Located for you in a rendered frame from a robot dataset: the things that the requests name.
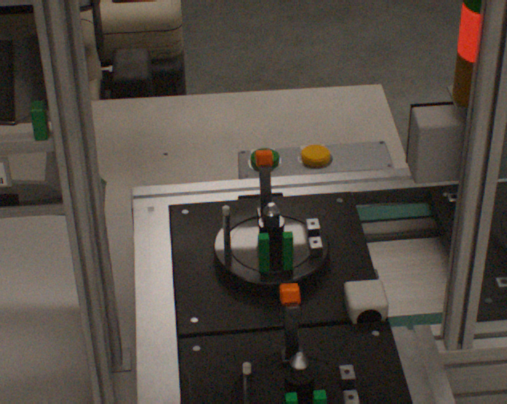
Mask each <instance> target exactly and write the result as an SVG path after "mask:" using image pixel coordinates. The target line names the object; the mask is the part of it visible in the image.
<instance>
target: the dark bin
mask: <svg viewBox="0 0 507 404"><path fill-rule="evenodd" d="M40 100H43V101H45V104H46V109H48V108H49V106H48V101H47V95H46V85H45V80H44V74H43V69H42V60H41V54H40V49H39V43H38V34H32V35H29V36H26V37H22V38H16V39H13V40H0V125H2V126H15V125H17V124H19V123H21V122H23V121H25V120H27V119H29V118H31V116H30V104H31V102H32V101H40Z"/></svg>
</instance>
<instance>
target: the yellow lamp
mask: <svg viewBox="0 0 507 404"><path fill-rule="evenodd" d="M472 77H473V63H472V62H470V61H468V60H466V59H464V58H462V57H461V56H460V55H459V53H458V52H457V60H456V66H455V74H454V81H453V98H454V99H455V101H456V102H458V103H459V104H460V105H461V106H464V107H469V96H470V90H471V83H472Z"/></svg>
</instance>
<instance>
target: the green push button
mask: <svg viewBox="0 0 507 404"><path fill-rule="evenodd" d="M258 150H271V151H272V158H273V165H272V168H275V167H277V166H278V165H279V163H280V155H279V153H278V152H277V151H275V150H273V149H271V148H260V149H257V150H256V151H258ZM256 151H254V152H253V153H252V154H251V165H252V166H253V167H254V168H257V169H259V168H258V167H257V165H256Z"/></svg>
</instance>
